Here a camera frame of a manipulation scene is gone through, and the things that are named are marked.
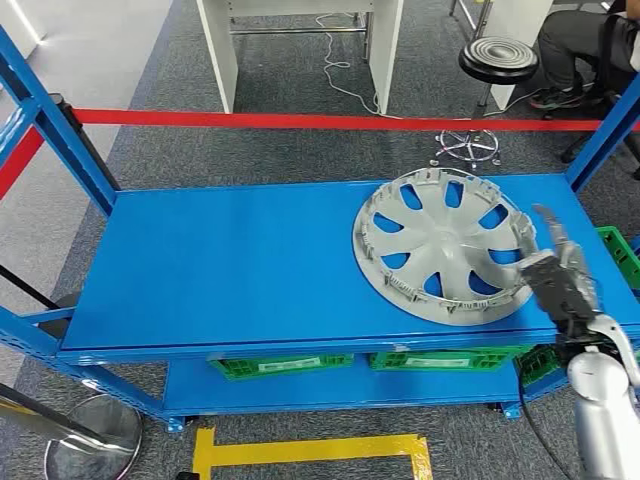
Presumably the grey plastic wheel cover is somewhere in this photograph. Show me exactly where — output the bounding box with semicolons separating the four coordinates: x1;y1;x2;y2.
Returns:
352;166;538;327

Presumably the blue metal shelf rack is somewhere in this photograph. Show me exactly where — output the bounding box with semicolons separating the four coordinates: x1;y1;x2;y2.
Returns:
519;367;571;402
0;26;640;435

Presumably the red barrier belt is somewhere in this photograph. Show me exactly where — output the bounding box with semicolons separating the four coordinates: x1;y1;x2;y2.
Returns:
0;125;46;200
72;107;640;134

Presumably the green plastic crate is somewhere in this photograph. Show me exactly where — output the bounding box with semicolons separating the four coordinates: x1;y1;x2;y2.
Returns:
208;352;355;382
515;226;640;389
368;345;531;372

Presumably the yellow floor tape square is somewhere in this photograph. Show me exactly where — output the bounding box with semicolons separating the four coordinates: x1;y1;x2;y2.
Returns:
192;427;433;480

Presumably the white desk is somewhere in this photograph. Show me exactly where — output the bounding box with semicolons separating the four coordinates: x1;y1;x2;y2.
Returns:
195;0;405;115

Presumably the black round stool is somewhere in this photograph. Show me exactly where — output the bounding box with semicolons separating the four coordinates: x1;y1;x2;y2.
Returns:
429;36;540;168

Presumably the black office chair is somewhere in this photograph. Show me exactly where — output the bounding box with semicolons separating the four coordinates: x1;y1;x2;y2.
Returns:
559;129;640;183

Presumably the person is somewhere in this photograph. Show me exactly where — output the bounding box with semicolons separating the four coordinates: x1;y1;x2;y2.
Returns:
530;0;640;111

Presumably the white floor cable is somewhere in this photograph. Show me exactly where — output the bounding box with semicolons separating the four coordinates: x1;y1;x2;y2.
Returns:
315;11;401;122

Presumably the chrome stanchion post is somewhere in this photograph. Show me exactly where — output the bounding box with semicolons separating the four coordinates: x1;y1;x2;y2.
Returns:
50;92;122;193
0;380;144;480

